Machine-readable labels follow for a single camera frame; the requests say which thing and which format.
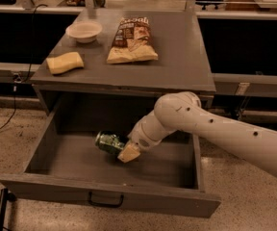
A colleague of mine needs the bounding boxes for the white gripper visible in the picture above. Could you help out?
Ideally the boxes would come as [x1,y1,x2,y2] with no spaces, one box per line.
[117,112,175,163]

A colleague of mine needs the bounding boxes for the green soda can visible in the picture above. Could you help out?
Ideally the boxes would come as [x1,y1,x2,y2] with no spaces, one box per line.
[95,131,128,156]

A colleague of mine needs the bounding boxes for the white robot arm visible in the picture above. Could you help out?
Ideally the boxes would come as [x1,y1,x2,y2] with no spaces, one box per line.
[118,91,277,178]

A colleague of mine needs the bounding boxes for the open grey top drawer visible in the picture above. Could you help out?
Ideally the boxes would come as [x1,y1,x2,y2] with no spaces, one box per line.
[0,116,220,218]

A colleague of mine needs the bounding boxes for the grey cabinet with top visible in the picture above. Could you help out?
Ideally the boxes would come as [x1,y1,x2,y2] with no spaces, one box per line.
[30,8,217,130]

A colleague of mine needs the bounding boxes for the brown chip bag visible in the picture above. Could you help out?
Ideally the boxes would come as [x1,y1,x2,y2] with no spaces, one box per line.
[107,17,159,64]

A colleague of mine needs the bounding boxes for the yellow sponge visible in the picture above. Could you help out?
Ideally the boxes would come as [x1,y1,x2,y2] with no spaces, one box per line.
[46,52,84,75]

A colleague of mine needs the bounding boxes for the black table leg with caster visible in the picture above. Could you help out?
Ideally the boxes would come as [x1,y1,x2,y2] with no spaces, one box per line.
[230,96,250,120]

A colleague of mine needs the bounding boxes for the white bowl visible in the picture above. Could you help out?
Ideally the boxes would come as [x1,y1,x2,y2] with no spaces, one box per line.
[65,20,102,43]

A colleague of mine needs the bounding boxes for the black stand leg bottom left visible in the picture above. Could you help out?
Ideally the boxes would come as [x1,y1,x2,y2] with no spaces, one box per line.
[0,188,16,231]

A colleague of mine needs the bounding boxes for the black drawer handle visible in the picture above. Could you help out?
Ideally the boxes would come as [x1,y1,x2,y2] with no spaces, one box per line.
[88,192,124,208]

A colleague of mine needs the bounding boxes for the black cable on floor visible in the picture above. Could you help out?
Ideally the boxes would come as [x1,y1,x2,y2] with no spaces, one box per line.
[0,3,49,140]

